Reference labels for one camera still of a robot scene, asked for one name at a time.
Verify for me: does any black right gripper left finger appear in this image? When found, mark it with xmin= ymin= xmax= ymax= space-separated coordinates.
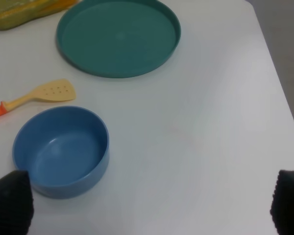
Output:
xmin=0 ymin=170 xmax=34 ymax=235

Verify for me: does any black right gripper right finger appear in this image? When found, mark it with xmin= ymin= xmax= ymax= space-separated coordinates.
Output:
xmin=270 ymin=170 xmax=294 ymax=235

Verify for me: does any blue bowl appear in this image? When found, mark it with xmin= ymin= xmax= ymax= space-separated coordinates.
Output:
xmin=12 ymin=106 xmax=109 ymax=199

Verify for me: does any yellow orange toy spatula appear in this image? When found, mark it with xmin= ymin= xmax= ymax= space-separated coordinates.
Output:
xmin=0 ymin=79 xmax=76 ymax=116

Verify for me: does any toy corn cob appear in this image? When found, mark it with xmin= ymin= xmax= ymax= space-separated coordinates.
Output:
xmin=0 ymin=0 xmax=79 ymax=31

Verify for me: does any teal round plate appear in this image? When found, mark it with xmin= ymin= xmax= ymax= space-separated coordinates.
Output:
xmin=55 ymin=0 xmax=181 ymax=78

